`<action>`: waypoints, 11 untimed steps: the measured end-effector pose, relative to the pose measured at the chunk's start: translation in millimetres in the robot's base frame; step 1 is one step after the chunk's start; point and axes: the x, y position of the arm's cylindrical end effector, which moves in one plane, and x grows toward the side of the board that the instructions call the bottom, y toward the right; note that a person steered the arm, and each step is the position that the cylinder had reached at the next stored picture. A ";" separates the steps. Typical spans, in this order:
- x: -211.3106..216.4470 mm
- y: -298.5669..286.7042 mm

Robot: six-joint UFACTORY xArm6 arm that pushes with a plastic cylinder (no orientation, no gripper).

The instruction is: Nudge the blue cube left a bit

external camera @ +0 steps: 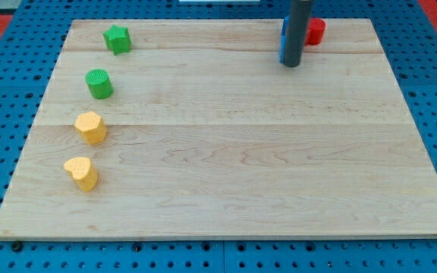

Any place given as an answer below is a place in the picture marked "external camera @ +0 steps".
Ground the blue cube block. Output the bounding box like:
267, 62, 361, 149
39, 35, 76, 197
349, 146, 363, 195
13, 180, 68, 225
278, 35, 286, 64

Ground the light wooden board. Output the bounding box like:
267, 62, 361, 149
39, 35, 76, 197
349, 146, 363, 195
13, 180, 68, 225
0, 19, 437, 241

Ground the yellow hexagon block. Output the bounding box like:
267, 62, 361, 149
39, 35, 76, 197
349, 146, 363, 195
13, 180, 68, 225
74, 111, 107, 145

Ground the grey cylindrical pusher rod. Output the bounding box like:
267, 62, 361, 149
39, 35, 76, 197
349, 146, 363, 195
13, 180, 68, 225
283, 0, 313, 67

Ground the green cylinder block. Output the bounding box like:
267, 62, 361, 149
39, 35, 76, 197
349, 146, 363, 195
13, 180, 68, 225
85, 68, 114, 99

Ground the green star block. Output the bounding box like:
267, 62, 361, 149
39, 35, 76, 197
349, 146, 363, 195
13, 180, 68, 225
103, 25, 131, 55

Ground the yellow heart block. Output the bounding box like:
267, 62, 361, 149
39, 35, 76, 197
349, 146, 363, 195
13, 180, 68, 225
64, 157, 99, 192

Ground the red cylinder block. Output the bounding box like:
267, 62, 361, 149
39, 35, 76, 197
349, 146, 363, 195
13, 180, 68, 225
305, 17, 326, 46

